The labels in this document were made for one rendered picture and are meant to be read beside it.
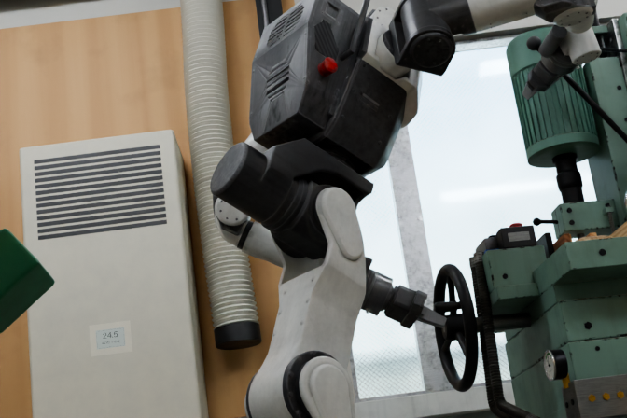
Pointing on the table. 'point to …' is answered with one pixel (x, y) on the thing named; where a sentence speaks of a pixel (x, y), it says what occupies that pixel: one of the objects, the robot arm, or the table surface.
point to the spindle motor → (550, 109)
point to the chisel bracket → (583, 218)
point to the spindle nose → (568, 177)
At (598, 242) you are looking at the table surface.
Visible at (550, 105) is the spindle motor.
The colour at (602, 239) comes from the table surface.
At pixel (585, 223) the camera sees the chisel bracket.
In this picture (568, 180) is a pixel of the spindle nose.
